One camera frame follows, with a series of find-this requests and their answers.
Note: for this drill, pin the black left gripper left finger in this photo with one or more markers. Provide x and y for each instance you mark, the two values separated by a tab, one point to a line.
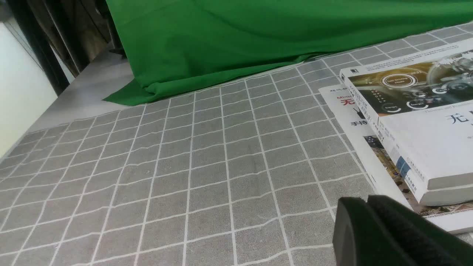
360	238

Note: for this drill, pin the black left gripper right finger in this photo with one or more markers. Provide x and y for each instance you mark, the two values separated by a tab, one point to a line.
424	242

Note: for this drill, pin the thin white bottom book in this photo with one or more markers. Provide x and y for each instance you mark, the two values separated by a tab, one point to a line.
382	172

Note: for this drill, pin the grey checkered tablecloth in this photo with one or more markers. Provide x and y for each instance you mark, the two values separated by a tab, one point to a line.
244	173

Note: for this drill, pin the white self-driving textbook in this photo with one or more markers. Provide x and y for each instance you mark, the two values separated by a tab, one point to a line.
422	104

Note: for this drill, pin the green backdrop cloth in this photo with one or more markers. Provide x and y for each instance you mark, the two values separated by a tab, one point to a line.
178	46

